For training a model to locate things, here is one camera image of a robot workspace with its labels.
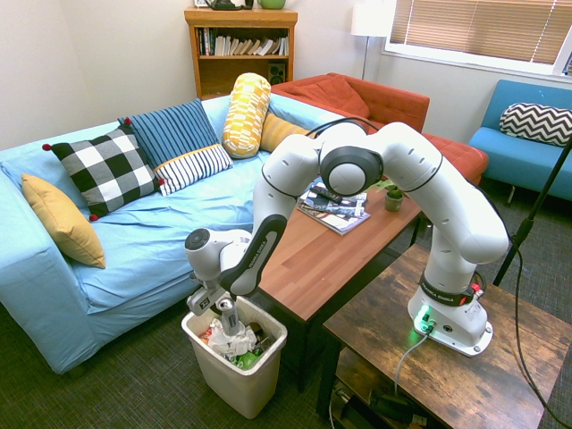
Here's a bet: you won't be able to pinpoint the black tripod stand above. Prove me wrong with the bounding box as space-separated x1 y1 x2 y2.
492 133 572 287

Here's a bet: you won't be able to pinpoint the black cable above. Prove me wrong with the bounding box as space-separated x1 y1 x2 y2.
512 240 572 429

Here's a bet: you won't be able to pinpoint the teal blue couch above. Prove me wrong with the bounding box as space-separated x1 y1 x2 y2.
468 79 572 203

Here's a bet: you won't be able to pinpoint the white shade floor lamp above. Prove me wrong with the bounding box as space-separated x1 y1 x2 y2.
350 0 398 81

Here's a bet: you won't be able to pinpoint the crumpled white paper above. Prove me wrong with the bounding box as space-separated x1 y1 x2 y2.
207 317 258 358

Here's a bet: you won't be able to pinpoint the black white chevron pillow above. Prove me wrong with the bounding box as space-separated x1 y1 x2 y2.
499 102 572 147

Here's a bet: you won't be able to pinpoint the grey cable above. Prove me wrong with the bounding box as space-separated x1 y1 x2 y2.
394 328 433 397

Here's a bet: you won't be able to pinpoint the mustard fine striped pillow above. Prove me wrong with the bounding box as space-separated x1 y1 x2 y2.
259 113 312 154

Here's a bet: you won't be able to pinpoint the black object on bookshelf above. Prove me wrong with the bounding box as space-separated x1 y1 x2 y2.
204 0 255 11

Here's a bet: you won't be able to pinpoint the row of books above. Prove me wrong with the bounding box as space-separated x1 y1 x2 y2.
198 27 290 57

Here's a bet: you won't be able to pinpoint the yellow white patterned bolster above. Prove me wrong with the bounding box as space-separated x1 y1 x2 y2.
222 72 273 160

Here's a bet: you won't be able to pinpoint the black box under table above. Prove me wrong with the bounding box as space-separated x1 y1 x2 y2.
368 389 428 424

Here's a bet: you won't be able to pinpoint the small potted fern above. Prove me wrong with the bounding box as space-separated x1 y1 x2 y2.
374 178 406 213

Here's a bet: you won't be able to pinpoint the plain mustard yellow pillow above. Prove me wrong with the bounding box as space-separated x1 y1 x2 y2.
21 172 107 270

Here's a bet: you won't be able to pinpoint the orange sofa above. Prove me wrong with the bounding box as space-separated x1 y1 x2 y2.
270 72 490 187

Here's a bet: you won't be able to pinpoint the reddish wood coffee table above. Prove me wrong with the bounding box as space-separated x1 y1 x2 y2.
257 189 426 394

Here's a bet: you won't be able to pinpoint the beige plastic trash bin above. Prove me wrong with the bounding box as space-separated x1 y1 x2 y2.
181 294 289 420

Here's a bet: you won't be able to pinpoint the stack of magazines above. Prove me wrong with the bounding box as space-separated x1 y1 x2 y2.
298 181 370 219

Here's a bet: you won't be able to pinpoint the navy white striped pillow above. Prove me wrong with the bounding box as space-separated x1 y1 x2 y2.
153 143 234 198

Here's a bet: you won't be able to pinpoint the rustic dark wood table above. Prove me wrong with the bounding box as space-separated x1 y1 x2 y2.
315 243 572 429

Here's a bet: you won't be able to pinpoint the blue dark striped pillow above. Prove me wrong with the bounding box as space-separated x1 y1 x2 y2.
117 97 220 171

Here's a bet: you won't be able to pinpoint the black remote control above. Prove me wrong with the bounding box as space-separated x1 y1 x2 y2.
311 185 344 203

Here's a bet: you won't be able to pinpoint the silver drink can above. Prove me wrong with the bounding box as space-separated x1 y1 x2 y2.
215 298 245 337

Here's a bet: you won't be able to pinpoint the green plastic bottle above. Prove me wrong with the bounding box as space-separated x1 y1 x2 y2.
235 351 263 370

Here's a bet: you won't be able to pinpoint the wooden bookshelf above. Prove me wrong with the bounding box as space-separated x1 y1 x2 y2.
183 7 299 100

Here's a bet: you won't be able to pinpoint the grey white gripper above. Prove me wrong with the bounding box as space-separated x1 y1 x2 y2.
186 285 245 324

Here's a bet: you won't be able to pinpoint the wooden window blinds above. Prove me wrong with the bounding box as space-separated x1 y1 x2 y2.
389 0 572 66

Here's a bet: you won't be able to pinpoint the black white checked pillow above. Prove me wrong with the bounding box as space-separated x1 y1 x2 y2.
42 126 165 223

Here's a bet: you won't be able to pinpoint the light blue sofa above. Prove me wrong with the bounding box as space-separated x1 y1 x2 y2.
0 93 324 375

